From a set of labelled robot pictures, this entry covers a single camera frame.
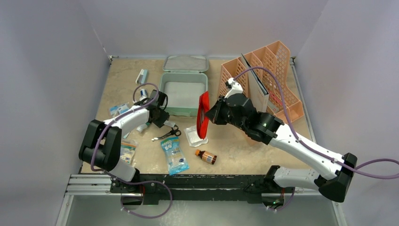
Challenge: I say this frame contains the white ointment tube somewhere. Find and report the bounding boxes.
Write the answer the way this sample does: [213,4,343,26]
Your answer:
[164,120,176,128]

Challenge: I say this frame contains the red first aid pouch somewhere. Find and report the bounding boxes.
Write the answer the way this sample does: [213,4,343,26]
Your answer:
[196,91,210,139]

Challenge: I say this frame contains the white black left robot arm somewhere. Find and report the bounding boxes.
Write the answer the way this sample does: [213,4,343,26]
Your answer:
[79,89,169,193]

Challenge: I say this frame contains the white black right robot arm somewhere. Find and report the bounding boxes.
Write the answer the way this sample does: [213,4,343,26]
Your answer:
[205,94,358,202]

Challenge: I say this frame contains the brown glass medicine bottle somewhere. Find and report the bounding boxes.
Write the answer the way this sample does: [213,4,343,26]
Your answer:
[195,149,217,165]

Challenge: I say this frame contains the white bottle green label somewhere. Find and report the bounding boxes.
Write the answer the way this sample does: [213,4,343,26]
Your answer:
[136,123,150,133]

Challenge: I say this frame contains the small white blue tube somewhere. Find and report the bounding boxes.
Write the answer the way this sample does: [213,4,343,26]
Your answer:
[139,89,148,101]

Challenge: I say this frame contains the grey folder in organizer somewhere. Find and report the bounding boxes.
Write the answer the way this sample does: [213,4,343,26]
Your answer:
[241,53,269,112]

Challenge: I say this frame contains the white gauze packets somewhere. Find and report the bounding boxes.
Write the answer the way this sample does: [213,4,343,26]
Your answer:
[184,125,208,147]

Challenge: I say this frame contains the bandage box in bag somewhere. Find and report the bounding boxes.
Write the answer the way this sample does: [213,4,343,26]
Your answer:
[120,140,137,165]

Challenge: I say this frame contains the blue white sachet packet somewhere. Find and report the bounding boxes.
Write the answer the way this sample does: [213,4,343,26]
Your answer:
[109,103,130,118]

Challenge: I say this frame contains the mint green open case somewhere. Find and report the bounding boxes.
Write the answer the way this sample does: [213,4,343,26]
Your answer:
[159,55,209,117]

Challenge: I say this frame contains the blue wet wipes packet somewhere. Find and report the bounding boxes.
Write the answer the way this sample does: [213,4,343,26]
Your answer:
[160,137,190,175]

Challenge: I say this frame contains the peach plastic file organizer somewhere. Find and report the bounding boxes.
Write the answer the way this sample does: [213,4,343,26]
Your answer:
[218,40,304,122]

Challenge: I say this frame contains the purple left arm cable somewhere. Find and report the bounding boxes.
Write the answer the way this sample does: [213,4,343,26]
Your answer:
[90,83,173,188]

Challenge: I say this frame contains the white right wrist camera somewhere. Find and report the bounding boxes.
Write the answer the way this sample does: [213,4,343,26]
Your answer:
[224,78,243,98]

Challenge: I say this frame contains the black handled scissors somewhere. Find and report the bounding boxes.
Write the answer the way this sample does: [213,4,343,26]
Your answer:
[152,125,182,141]

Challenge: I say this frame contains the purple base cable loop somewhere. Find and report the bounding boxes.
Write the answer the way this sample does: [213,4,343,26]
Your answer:
[120,182,174,219]

